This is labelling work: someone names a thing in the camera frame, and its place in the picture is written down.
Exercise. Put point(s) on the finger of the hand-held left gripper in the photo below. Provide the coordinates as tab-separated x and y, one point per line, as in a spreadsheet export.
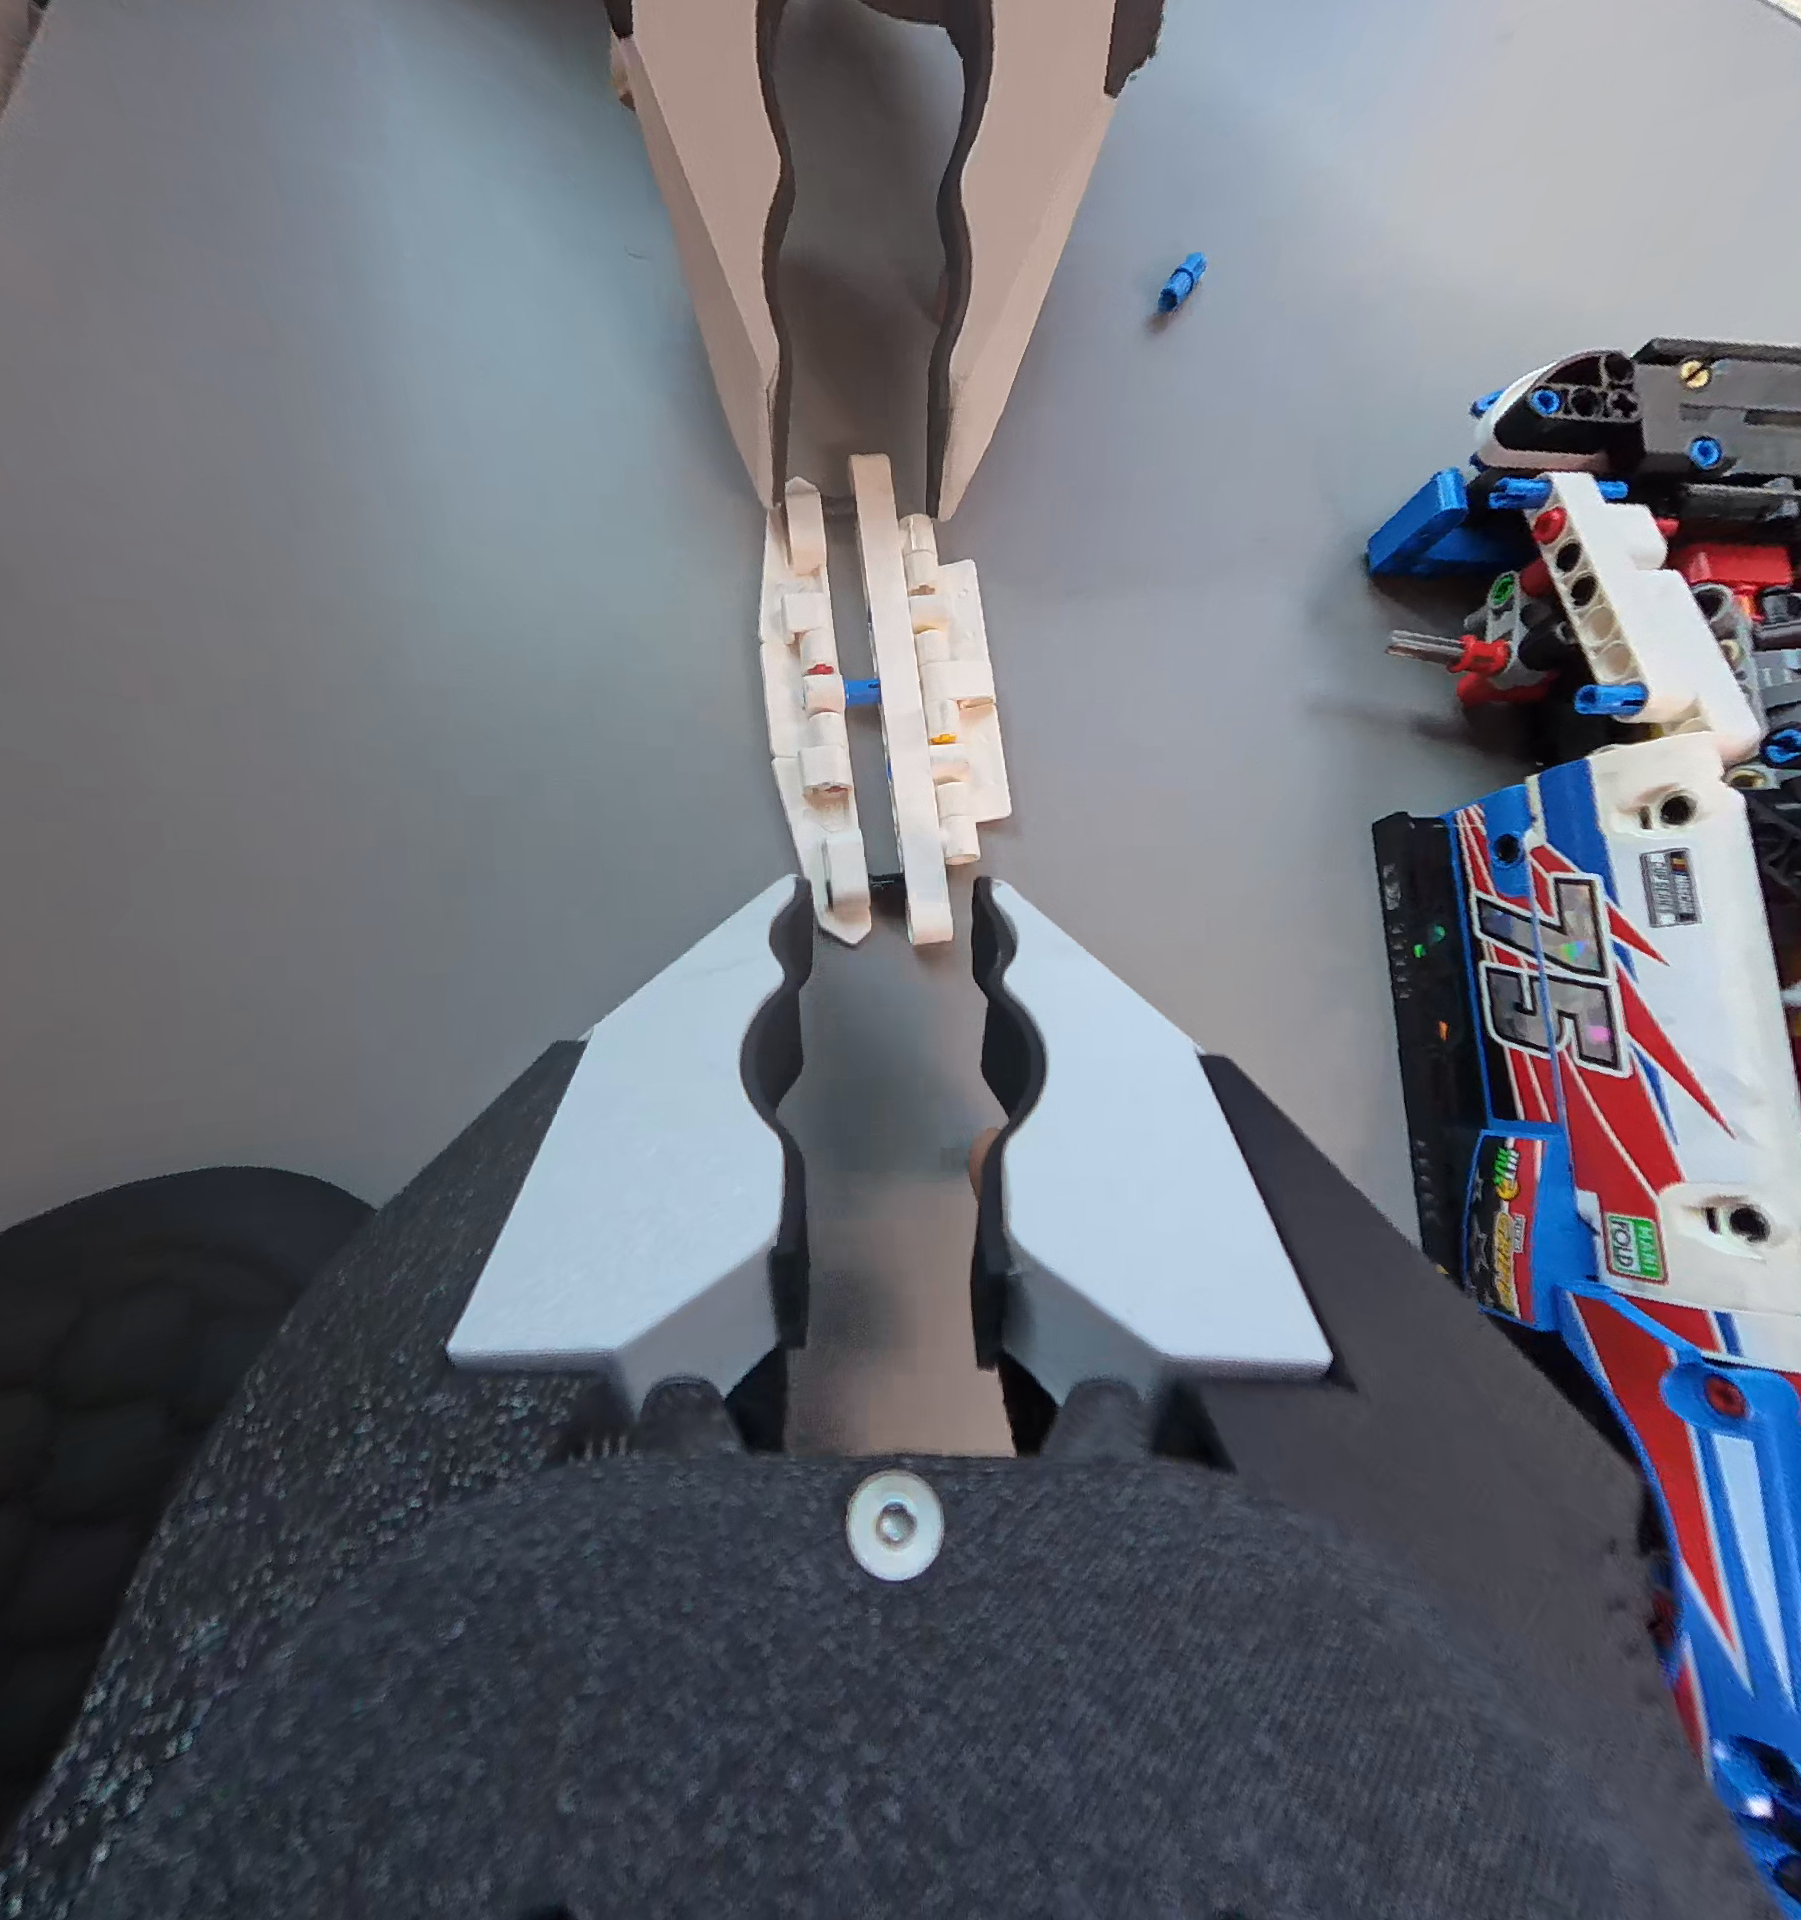
1029	195
704	195

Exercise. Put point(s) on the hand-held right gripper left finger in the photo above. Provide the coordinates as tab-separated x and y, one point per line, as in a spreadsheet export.
630	1200

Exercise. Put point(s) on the black quilted cushion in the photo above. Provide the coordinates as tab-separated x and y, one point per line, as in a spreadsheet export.
76	1380

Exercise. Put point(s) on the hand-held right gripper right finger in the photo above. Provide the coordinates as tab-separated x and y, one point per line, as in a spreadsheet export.
1155	1200

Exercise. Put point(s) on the toy brick race car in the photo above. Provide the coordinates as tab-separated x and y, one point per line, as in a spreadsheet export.
1621	1050

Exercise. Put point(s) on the small blue brick pin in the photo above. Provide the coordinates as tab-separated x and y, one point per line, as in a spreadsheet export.
1181	283

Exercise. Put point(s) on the person's right hand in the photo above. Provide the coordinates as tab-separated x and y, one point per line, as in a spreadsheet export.
981	1164

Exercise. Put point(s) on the grey desk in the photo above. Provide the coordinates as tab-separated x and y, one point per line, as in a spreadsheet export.
315	601

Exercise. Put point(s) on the white toy brick assembly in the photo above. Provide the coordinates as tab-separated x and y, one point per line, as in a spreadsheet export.
900	720

